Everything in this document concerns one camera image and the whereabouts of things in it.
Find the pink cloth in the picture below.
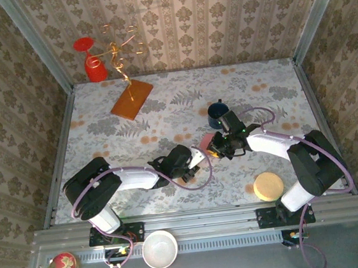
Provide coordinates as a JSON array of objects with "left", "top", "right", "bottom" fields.
[{"left": 199, "top": 132, "right": 217, "bottom": 153}]

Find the dark blue mug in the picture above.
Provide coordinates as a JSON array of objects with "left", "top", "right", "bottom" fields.
[{"left": 206, "top": 98, "right": 230, "bottom": 128}]

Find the floral table mat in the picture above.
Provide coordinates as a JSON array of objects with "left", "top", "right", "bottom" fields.
[{"left": 39, "top": 53, "right": 348, "bottom": 225}]

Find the round yellow sponge disc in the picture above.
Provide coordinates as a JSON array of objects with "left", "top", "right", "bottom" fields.
[{"left": 252, "top": 170, "right": 285, "bottom": 203}]

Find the white bowl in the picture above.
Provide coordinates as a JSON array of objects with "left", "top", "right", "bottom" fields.
[{"left": 140, "top": 229, "right": 181, "bottom": 268}]

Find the grey metal shelf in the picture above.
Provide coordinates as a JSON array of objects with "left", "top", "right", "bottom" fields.
[{"left": 17, "top": 214, "right": 358, "bottom": 268}]

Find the small black controller board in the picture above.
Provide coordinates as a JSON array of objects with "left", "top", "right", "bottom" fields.
[
  {"left": 103, "top": 245, "right": 133, "bottom": 267},
  {"left": 280, "top": 227, "right": 310, "bottom": 249}
]

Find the red plastic wine glass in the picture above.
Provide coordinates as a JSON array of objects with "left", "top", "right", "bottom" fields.
[{"left": 72, "top": 35, "right": 110, "bottom": 85}]

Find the long aluminium frame rail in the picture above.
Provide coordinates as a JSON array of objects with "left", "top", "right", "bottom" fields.
[{"left": 31, "top": 192, "right": 358, "bottom": 252}]

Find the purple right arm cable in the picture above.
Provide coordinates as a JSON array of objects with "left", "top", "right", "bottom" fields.
[{"left": 235, "top": 97, "right": 358, "bottom": 268}]

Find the grey slotted cable duct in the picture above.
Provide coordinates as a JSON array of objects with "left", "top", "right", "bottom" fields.
[{"left": 50, "top": 228, "right": 285, "bottom": 268}]

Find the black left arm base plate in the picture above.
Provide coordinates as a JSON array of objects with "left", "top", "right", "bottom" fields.
[{"left": 87, "top": 221, "right": 146, "bottom": 248}]

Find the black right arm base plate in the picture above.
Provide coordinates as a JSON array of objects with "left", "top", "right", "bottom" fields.
[{"left": 255, "top": 202, "right": 317, "bottom": 230}]

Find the gold wire tree, wooden base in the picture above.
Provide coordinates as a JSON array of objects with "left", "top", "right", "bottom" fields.
[{"left": 99, "top": 18, "right": 158, "bottom": 124}]

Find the aluminium side rail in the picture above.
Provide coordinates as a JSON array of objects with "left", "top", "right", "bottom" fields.
[
  {"left": 29, "top": 83, "right": 89, "bottom": 229},
  {"left": 291, "top": 52, "right": 358, "bottom": 200}
]

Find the aluminium frame post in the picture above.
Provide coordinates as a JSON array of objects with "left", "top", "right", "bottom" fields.
[
  {"left": 0, "top": 0, "right": 75, "bottom": 99},
  {"left": 286, "top": 0, "right": 356, "bottom": 62}
]

